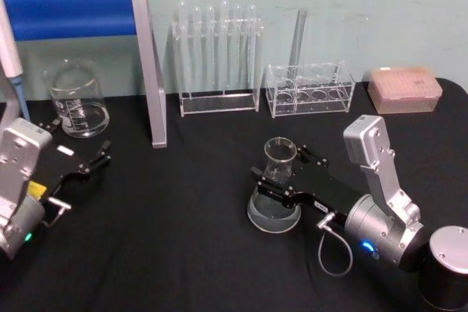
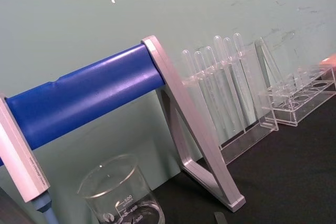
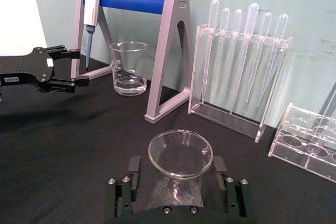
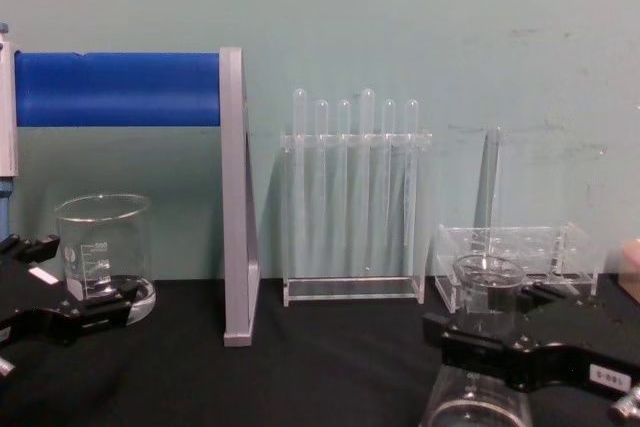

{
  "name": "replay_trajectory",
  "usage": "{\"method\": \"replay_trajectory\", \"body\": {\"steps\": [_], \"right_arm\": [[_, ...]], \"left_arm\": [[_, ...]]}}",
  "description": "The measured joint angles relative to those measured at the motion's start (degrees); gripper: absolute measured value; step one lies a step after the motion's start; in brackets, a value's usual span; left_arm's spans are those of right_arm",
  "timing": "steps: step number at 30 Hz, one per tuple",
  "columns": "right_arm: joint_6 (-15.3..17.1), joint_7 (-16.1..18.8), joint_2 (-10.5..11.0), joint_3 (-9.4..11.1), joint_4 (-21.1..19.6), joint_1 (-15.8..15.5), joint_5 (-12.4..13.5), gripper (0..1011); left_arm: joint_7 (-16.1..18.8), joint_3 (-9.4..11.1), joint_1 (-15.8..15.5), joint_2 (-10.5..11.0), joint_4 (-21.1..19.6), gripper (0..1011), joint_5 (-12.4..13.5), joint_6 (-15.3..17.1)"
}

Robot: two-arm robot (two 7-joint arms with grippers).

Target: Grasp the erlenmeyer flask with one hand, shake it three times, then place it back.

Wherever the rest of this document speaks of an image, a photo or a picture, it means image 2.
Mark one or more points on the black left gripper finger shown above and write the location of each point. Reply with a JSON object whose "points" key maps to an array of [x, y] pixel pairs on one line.
{"points": [[221, 219]]}

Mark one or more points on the black table cloth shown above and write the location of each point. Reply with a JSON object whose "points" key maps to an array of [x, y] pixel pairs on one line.
{"points": [[278, 182]]}

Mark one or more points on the clear acrylic pipette rack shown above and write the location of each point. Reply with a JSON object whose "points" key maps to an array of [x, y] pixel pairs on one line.
{"points": [[252, 140]]}

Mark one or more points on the clear glass measuring beaker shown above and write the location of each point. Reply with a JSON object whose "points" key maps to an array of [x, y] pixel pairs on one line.
{"points": [[118, 190]]}

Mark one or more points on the clear acrylic test tube rack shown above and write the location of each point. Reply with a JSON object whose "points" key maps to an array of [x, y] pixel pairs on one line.
{"points": [[302, 108]]}

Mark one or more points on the silver stand with blue bar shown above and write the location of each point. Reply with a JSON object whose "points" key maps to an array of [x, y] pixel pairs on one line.
{"points": [[86, 95]]}

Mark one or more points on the pink object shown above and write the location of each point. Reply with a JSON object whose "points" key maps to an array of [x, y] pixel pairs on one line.
{"points": [[328, 62]]}

